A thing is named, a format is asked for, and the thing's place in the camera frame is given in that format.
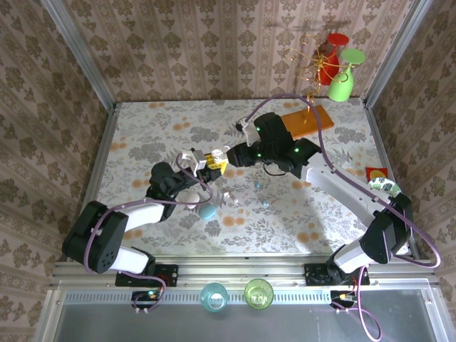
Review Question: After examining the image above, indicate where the white oval earbud case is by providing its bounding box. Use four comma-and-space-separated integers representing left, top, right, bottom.
183, 192, 201, 210

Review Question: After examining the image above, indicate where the blue earbud case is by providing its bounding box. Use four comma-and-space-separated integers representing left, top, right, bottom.
198, 203, 217, 220

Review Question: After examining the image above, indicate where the orange wooden stand base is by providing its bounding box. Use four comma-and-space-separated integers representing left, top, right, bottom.
279, 105, 336, 140

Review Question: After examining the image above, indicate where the floral patterned table cover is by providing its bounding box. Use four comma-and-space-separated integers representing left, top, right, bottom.
87, 98, 410, 256

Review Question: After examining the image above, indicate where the green plastic wine glass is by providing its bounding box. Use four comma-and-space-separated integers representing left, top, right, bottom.
326, 48, 367, 103

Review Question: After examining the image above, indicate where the red packet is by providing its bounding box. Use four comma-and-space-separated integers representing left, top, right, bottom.
366, 166, 389, 181

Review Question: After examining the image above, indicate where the red plastic wine glass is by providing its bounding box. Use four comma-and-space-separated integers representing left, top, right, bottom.
315, 32, 351, 86

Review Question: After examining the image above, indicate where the leaf pattern bowl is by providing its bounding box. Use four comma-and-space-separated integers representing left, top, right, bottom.
368, 177, 402, 197

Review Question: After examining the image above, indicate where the small black controller board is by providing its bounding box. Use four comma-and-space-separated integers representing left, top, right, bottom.
329, 289, 359, 309
130, 290, 167, 309

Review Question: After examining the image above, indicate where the blue translucent cup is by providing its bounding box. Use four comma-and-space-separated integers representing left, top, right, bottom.
199, 281, 229, 314

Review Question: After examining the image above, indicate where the green translucent cup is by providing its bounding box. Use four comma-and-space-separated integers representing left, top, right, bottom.
244, 278, 275, 311

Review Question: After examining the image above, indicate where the grey metal shelf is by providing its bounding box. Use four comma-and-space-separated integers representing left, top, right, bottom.
33, 288, 456, 342

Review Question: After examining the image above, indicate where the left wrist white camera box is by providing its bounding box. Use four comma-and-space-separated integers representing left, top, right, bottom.
180, 148, 208, 172

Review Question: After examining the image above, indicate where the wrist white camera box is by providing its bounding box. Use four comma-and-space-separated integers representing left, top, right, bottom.
234, 119, 263, 147
180, 148, 208, 172

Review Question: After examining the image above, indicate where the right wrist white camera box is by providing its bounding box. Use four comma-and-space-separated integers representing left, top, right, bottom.
234, 119, 263, 147

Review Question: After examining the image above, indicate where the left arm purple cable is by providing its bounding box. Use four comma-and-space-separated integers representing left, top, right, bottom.
85, 153, 214, 314

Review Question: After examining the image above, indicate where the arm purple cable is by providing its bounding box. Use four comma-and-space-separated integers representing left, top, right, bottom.
85, 153, 214, 314
244, 93, 442, 341

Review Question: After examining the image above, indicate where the thin black cable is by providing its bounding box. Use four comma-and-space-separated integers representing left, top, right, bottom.
261, 163, 289, 177

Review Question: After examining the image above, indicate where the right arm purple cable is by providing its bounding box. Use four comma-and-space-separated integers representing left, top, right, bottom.
244, 93, 442, 341

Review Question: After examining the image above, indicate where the aluminium side rail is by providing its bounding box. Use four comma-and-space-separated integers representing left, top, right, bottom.
363, 98, 423, 259
53, 102, 120, 266

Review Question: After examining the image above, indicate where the gold wire glass rack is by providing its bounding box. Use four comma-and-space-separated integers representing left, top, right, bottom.
284, 33, 343, 125

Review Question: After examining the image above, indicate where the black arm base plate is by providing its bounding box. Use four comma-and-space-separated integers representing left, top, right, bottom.
304, 262, 371, 286
114, 264, 179, 288

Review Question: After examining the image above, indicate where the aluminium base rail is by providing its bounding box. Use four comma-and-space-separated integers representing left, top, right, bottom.
49, 254, 437, 289

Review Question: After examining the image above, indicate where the aluminium frame post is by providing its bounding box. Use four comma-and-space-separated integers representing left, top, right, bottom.
362, 0, 435, 106
39, 0, 118, 108

